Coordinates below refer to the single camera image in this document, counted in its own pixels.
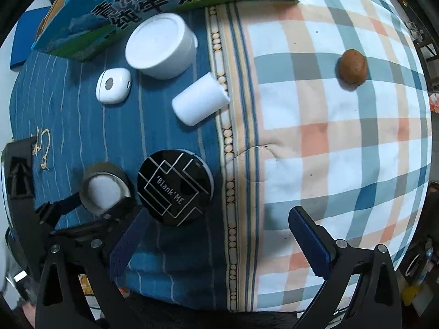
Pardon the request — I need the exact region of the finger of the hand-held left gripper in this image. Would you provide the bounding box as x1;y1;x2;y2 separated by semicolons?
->
36;193;82;227
50;206;138;247

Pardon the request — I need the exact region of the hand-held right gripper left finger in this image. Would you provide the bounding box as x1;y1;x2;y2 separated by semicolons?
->
34;206;150;329

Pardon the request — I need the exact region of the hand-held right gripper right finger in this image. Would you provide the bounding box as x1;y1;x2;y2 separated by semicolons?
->
289;206;403;329

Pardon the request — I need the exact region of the round metal tin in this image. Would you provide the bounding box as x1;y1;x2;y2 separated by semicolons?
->
80;162;133;217

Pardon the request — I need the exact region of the black round compact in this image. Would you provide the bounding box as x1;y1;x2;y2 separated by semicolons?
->
137;149;215;227

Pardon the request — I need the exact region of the white earbud case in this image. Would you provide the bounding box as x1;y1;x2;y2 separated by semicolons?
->
95;68;133;104

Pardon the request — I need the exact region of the small white bottle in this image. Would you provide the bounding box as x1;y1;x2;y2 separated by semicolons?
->
171;73;230;126

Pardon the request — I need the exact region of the brown kiwi fruit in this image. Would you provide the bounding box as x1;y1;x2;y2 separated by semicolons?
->
336;49;369;86

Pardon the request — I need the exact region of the white round jar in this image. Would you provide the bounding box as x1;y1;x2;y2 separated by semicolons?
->
125;13;199;79

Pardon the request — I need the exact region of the printed cardboard box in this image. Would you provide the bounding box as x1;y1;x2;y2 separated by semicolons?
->
32;0;307;63

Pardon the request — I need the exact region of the plaid blanket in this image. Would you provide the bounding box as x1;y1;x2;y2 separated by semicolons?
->
206;0;433;316

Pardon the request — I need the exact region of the blue striped blanket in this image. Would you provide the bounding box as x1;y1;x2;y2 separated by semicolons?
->
7;5;261;312

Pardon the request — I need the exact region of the blue foam pad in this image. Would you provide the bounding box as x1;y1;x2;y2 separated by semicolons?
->
10;6;52;71

